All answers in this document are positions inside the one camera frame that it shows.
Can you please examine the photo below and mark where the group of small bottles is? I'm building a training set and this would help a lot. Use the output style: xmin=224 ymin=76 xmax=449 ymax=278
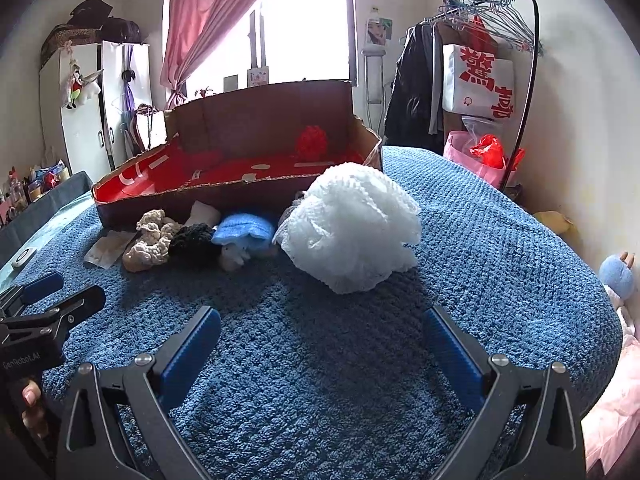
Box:
xmin=0 ymin=160 xmax=71 ymax=223

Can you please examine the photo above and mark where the metal crutch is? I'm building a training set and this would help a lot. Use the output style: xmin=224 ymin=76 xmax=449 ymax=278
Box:
xmin=361 ymin=45 xmax=388 ymax=131

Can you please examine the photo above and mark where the dark jacket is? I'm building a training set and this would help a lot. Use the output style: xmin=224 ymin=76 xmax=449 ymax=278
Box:
xmin=384 ymin=24 xmax=446 ymax=153

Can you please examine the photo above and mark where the red plastic bag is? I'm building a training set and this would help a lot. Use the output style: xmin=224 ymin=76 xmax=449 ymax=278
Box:
xmin=470 ymin=134 xmax=526 ymax=170

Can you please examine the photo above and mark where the pink curtain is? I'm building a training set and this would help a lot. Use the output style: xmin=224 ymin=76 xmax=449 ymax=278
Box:
xmin=160 ymin=0 xmax=296 ymax=111

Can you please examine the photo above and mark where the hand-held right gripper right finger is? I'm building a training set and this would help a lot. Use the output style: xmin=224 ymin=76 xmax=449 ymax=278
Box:
xmin=422 ymin=304 xmax=587 ymax=480

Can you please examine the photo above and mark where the small white plush toy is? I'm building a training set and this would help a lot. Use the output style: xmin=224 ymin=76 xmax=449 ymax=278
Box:
xmin=220 ymin=242 xmax=251 ymax=271

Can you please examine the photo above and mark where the light teal bedsheet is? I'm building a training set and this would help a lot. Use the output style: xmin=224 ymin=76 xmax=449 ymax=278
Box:
xmin=0 ymin=195 xmax=96 ymax=286

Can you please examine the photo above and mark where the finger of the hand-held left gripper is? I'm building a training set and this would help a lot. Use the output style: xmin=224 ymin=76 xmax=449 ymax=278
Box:
xmin=0 ymin=272 xmax=65 ymax=317
xmin=0 ymin=285 xmax=107 ymax=346

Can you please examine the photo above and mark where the black clothes rack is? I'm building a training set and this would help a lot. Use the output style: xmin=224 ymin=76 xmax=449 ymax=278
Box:
xmin=400 ymin=0 xmax=543 ymax=191

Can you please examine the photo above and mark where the blue knit blanket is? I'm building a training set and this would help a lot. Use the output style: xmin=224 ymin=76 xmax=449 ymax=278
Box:
xmin=10 ymin=145 xmax=626 ymax=480

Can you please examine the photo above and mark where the white mesh bath pouf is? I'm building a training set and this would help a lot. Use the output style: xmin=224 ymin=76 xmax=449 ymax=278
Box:
xmin=280 ymin=162 xmax=422 ymax=295

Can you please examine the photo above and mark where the beige knit scrunchie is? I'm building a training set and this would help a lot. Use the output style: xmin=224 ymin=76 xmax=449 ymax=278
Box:
xmin=122 ymin=210 xmax=183 ymax=273

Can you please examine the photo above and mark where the cardboard box with red lining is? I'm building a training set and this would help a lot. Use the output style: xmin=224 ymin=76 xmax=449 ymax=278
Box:
xmin=91 ymin=80 xmax=383 ymax=228

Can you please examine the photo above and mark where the pink quilt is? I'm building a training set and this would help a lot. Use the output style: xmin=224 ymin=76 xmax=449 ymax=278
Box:
xmin=582 ymin=305 xmax=640 ymax=476

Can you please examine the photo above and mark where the white bag with red print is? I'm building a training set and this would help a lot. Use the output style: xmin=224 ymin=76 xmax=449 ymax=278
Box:
xmin=442 ymin=44 xmax=516 ymax=121

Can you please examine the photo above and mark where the black bag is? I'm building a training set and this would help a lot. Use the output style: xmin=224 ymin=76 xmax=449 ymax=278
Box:
xmin=67 ymin=0 xmax=143 ymax=43

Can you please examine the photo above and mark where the white wardrobe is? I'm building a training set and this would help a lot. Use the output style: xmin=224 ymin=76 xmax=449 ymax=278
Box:
xmin=39 ymin=40 xmax=153 ymax=173

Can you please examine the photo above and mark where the hanging plush toy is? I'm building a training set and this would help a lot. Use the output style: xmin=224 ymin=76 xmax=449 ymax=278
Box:
xmin=62 ymin=60 xmax=103 ymax=110

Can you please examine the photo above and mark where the blue plush toy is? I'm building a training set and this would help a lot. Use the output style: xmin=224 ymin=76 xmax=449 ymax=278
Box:
xmin=599 ymin=252 xmax=638 ymax=301

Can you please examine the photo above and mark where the purple ribbon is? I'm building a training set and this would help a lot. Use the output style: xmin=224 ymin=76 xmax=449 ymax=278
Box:
xmin=120 ymin=45 xmax=138 ymax=111

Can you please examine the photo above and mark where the window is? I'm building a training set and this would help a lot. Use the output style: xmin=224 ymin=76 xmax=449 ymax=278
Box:
xmin=185 ymin=0 xmax=358 ymax=98

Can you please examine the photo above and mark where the white tissue sheet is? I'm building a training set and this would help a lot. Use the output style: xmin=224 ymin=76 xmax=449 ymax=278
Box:
xmin=84 ymin=230 xmax=136 ymax=267

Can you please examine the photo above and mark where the yellow plush toy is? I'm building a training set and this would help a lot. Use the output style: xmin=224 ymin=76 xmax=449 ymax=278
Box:
xmin=532 ymin=210 xmax=575 ymax=233

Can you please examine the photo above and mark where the brown patterned box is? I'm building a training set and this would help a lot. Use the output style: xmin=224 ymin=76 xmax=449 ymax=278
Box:
xmin=40 ymin=25 xmax=103 ymax=68

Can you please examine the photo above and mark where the person's left hand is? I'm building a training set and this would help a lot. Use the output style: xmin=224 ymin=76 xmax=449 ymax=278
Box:
xmin=21 ymin=379 xmax=49 ymax=442

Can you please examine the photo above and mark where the blue sponge block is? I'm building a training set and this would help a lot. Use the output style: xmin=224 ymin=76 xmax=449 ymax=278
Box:
xmin=211 ymin=212 xmax=278 ymax=248

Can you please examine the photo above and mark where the pink plastic bag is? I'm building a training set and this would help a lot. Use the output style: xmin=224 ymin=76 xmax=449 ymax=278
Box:
xmin=444 ymin=130 xmax=521 ymax=191

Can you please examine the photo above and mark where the wall poster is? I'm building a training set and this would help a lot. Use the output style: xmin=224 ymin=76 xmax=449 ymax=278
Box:
xmin=366 ymin=17 xmax=393 ymax=47

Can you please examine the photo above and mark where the dark grey bed frame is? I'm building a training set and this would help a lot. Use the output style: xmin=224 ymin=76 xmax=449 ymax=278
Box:
xmin=0 ymin=172 xmax=92 ymax=261

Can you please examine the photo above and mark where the red mesh bath pouf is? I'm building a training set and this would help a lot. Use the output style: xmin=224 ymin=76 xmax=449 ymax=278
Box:
xmin=295 ymin=125 xmax=328 ymax=161

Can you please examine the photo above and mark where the bunch of wire hangers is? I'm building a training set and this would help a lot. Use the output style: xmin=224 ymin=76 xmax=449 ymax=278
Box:
xmin=437 ymin=0 xmax=543 ymax=56

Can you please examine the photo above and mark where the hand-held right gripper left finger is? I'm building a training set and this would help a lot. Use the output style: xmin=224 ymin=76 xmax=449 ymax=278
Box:
xmin=55 ymin=305 xmax=223 ymax=480

